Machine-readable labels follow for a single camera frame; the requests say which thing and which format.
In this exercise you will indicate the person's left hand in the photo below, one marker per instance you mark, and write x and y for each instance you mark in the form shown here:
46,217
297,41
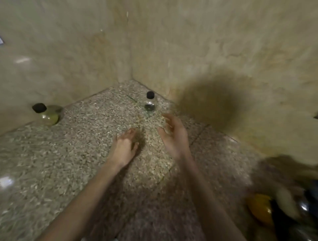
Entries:
123,151

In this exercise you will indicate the person's right hand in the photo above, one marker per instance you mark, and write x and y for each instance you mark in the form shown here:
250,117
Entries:
176,141

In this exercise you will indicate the person's right thumb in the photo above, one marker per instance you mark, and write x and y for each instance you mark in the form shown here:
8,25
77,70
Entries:
162,135

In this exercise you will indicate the person's left thumb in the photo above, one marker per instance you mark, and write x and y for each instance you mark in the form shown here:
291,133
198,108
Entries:
135,147

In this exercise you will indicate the person's left forearm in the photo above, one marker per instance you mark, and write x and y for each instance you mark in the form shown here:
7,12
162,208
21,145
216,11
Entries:
82,203

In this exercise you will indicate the person's right forearm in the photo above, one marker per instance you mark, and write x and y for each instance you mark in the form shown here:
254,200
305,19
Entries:
208,201

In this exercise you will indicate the small clear bottle black cap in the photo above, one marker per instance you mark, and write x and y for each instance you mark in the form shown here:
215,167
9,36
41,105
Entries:
150,103

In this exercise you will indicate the green bottle with black cap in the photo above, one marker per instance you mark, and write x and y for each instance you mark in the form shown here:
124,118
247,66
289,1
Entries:
48,114

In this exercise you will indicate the yellow round container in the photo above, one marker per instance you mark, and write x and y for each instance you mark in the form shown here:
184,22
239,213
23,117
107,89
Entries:
260,208

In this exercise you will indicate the white rounded object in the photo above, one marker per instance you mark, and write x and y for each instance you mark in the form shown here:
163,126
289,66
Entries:
287,202

